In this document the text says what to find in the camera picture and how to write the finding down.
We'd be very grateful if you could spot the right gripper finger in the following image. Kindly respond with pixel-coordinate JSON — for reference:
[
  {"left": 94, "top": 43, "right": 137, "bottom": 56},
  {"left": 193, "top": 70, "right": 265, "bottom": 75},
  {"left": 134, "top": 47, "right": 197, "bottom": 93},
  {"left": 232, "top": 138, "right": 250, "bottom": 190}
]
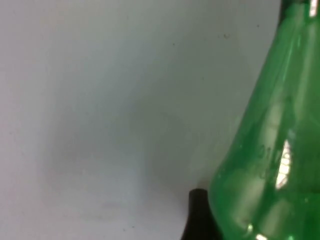
[{"left": 181, "top": 189, "right": 225, "bottom": 240}]

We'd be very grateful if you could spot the green plastic bottle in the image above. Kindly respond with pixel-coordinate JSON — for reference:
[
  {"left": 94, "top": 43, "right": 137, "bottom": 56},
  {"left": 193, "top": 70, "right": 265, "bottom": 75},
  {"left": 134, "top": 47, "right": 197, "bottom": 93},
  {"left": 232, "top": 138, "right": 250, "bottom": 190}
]
[{"left": 208, "top": 0, "right": 320, "bottom": 240}]

